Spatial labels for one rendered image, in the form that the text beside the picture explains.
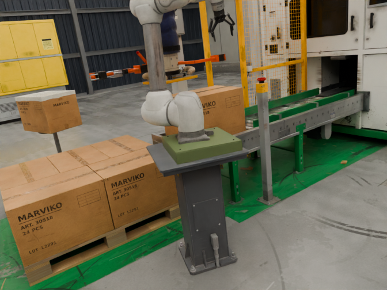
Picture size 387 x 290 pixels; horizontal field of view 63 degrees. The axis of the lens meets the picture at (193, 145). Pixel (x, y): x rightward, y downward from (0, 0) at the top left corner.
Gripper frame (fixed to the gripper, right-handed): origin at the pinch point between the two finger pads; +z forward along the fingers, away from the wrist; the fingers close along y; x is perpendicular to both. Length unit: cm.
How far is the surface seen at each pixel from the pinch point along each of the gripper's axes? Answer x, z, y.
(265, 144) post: -42, 78, 8
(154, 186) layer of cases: -50, 73, -85
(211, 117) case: -14, 56, -25
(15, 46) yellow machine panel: 648, 142, -374
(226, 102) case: -6, 53, -9
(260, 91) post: -24.8, 40.1, 14.6
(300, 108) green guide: 15, 104, 68
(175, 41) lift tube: 11.5, -3.5, -33.5
